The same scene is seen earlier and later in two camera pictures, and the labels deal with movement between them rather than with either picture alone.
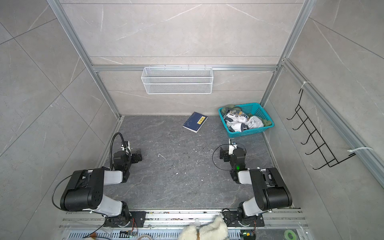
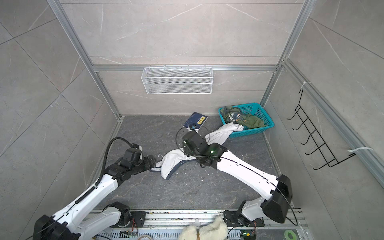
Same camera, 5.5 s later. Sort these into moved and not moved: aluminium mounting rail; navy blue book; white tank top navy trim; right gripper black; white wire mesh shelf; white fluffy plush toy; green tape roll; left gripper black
Moved: right gripper black; left gripper black; white tank top navy trim
Not moved: white wire mesh shelf; green tape roll; white fluffy plush toy; aluminium mounting rail; navy blue book
